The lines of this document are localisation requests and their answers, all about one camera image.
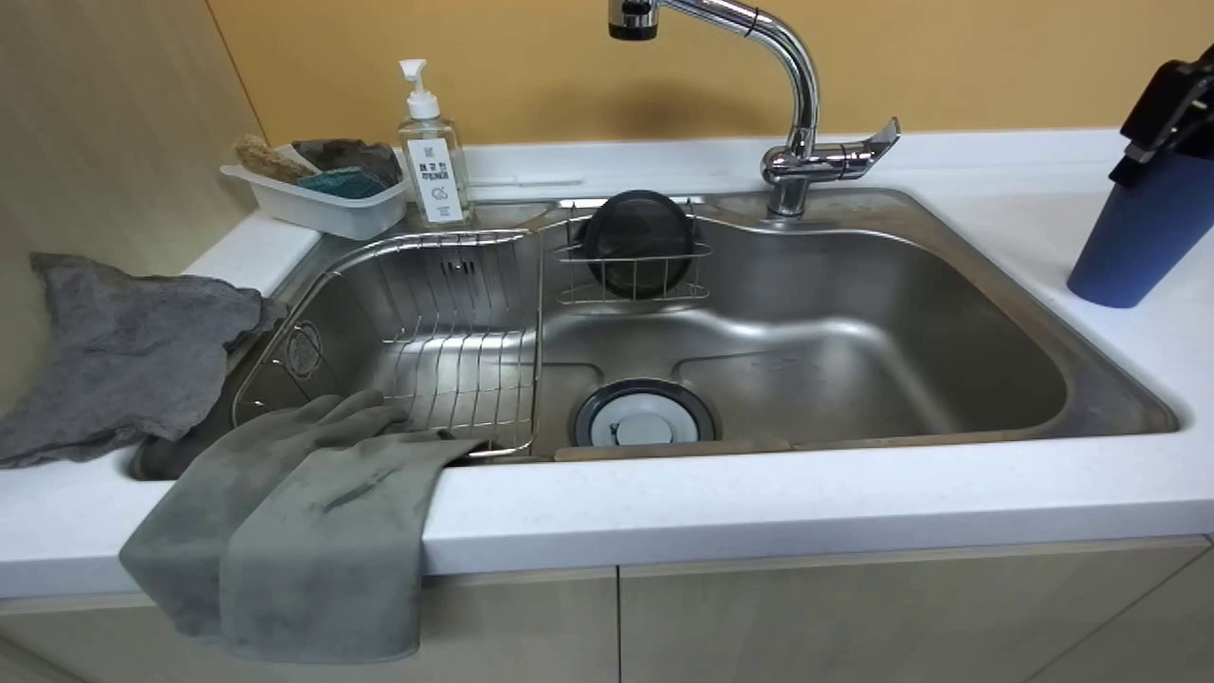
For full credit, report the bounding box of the small wire holder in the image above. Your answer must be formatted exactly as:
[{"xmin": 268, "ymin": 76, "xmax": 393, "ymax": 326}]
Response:
[{"xmin": 553, "ymin": 193, "xmax": 712, "ymax": 309}]

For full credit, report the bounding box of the round sink drain cover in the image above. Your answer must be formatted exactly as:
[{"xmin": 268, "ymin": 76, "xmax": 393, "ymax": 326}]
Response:
[{"xmin": 564, "ymin": 377, "xmax": 721, "ymax": 453}]

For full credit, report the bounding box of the clear soap pump bottle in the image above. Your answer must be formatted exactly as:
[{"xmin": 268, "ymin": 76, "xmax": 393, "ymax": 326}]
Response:
[{"xmin": 393, "ymin": 59, "xmax": 473, "ymax": 233}]

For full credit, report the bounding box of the white plastic sponge tray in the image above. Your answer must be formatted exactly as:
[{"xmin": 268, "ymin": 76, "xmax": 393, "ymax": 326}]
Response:
[{"xmin": 215, "ymin": 150, "xmax": 413, "ymax": 242}]

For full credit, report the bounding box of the blue plastic cup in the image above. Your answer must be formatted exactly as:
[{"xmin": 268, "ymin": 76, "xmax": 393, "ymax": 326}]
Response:
[{"xmin": 1066, "ymin": 140, "xmax": 1214, "ymax": 313}]

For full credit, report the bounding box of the dark grey cloth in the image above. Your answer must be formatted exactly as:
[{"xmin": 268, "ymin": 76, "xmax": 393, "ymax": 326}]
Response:
[{"xmin": 0, "ymin": 252, "xmax": 268, "ymax": 471}]

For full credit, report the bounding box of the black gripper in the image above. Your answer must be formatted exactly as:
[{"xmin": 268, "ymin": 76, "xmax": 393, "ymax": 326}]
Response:
[{"xmin": 1106, "ymin": 42, "xmax": 1214, "ymax": 192}]

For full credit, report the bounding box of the grey-green cloth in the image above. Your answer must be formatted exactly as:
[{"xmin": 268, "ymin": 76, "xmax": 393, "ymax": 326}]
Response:
[{"xmin": 118, "ymin": 389, "xmax": 489, "ymax": 667}]

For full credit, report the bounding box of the dark scrubbing pad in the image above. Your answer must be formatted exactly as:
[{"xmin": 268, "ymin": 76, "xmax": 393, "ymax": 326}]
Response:
[{"xmin": 292, "ymin": 138, "xmax": 406, "ymax": 192}]

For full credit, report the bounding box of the wire dish rack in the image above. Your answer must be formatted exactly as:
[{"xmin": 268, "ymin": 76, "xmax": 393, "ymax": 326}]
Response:
[{"xmin": 225, "ymin": 223, "xmax": 547, "ymax": 465}]

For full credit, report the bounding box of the wide beige cabinet door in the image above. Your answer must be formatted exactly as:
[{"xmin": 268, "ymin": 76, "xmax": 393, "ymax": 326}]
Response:
[{"xmin": 620, "ymin": 541, "xmax": 1214, "ymax": 683}]

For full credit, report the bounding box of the black round mesh strainer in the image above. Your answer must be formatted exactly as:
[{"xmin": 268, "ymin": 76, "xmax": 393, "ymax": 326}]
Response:
[{"xmin": 578, "ymin": 188, "xmax": 700, "ymax": 305}]

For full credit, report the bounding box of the chrome kitchen faucet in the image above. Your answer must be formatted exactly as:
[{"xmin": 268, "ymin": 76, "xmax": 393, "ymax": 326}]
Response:
[{"xmin": 606, "ymin": 0, "xmax": 903, "ymax": 222}]

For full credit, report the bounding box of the stainless steel sink basin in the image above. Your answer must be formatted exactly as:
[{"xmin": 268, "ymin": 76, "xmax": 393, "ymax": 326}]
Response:
[{"xmin": 128, "ymin": 188, "xmax": 1187, "ymax": 484}]

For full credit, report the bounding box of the yellow sponge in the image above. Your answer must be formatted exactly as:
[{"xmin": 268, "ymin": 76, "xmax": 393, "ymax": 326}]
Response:
[{"xmin": 235, "ymin": 140, "xmax": 317, "ymax": 181}]

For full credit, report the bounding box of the teal sponge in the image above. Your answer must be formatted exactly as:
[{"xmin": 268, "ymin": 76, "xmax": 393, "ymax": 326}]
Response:
[{"xmin": 298, "ymin": 166, "xmax": 393, "ymax": 202}]

